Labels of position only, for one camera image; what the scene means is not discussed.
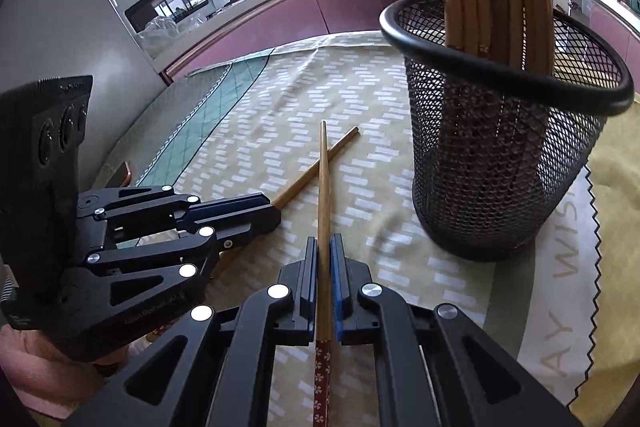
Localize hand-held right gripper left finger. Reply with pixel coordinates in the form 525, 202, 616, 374
65, 237, 321, 427

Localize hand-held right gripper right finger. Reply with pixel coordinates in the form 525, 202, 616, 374
331, 234, 583, 427

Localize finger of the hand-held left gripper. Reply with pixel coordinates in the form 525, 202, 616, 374
77, 187, 282, 228
65, 219, 282, 323

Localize red-tipped wooden chopstick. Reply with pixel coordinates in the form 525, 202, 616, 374
312, 120, 335, 427
150, 126, 361, 345

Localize black mesh holder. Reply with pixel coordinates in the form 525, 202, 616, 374
379, 0, 636, 264

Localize person's left hand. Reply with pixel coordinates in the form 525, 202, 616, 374
0, 324, 132, 420

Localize patterned green beige tablecloth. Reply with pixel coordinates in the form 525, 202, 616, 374
97, 31, 596, 427

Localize clear plastic bags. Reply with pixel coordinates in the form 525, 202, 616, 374
137, 16, 206, 52

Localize grey refrigerator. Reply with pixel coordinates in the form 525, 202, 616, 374
0, 0, 168, 188

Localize pink base cabinets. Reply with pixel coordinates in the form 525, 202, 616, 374
160, 0, 418, 82
550, 0, 640, 72

